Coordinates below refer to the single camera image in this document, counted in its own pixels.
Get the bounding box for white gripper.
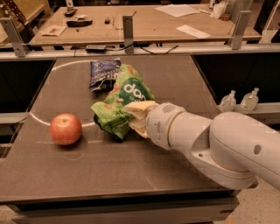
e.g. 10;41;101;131
123;101;186;150

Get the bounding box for green rice chip bag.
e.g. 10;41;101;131
91;64;154;141

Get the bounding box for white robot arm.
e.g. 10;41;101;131
123;101;280;190

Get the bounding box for blue chip bag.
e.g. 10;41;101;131
89;58;122;92

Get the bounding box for white crumpled bag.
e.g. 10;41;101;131
210;0;228;18

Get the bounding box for red apple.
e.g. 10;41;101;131
49;113;82;145

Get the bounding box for black power adapter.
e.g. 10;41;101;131
86;45;106;53

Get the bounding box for clear bottle left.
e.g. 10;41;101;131
219;90;236;112

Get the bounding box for clear bottle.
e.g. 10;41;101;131
241;87;259;111
219;90;236;112

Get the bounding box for white paper sheet small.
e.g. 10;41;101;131
177;24;210;39

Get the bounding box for small black object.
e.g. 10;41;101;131
104;18;110;25

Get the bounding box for clear bottle right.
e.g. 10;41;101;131
241;87;259;111

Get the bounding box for black tool on bench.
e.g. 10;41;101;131
66;14;93;28

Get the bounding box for white paper sheet large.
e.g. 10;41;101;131
156;4;200;18

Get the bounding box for paper card on bench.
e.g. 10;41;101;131
40;25;66;37

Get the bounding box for black device far bench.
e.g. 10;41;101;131
64;0;77;17

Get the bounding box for black cable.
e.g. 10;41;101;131
105;41;179;55

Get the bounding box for grey metal post middle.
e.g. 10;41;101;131
122;15;134;53

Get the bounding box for grey metal post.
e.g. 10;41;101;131
0;17;29;58
228;10;251;50
122;15;134;53

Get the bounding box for grey metal post right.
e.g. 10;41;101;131
228;10;251;50

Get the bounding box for grey metal post left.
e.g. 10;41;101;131
0;17;29;58

